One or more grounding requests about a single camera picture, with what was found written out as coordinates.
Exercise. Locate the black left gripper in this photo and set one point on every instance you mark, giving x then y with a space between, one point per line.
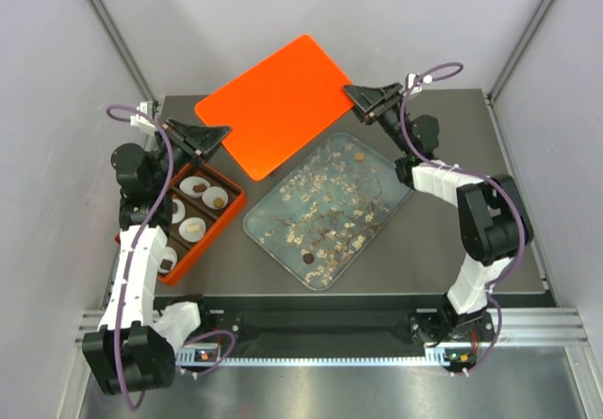
203 139

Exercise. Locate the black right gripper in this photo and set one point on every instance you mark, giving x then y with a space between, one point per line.
376 101

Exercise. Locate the orange box lid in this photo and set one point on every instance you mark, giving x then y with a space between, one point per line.
278 106

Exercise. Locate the dark square chocolate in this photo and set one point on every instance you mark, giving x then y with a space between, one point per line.
166 264

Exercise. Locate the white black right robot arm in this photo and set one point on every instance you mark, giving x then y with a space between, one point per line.
494 225

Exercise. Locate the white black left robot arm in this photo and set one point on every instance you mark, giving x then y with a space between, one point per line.
131 350

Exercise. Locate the orange chocolate box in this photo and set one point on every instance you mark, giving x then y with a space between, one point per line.
221 221

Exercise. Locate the dark round chocolate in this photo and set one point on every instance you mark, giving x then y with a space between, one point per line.
308 258

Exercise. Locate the blossom pattern serving tray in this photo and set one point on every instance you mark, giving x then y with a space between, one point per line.
330 205

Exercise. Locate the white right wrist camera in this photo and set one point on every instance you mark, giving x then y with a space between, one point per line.
413 83

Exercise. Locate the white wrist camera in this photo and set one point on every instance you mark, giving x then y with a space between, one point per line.
139 120
413 83

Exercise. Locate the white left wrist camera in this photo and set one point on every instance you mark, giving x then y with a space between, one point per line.
139 120

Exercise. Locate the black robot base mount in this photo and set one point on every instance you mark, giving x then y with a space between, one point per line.
411 318

